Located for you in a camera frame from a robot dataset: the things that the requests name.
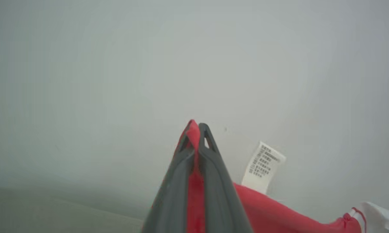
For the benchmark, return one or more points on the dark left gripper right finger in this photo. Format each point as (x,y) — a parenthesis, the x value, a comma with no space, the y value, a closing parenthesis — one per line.
(220,207)

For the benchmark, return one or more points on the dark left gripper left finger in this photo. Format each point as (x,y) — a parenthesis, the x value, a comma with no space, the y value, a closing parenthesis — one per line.
(172,207)

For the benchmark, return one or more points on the red and white jersey shirt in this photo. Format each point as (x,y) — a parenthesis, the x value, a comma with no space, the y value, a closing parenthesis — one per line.
(265,210)

